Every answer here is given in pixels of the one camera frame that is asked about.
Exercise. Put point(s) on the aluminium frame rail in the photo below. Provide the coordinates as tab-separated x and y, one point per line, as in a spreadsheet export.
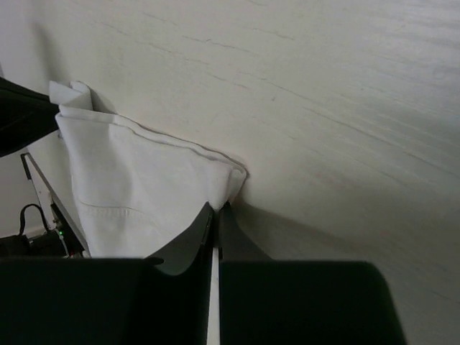
54	201

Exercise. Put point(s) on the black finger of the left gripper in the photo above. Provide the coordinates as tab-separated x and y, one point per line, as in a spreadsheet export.
26	116

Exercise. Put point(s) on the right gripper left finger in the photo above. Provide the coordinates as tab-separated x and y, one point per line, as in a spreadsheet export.
161	299

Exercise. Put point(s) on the white skirt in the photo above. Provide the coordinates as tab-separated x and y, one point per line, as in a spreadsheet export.
136	190

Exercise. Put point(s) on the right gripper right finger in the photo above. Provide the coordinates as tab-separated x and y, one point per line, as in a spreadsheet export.
268	301

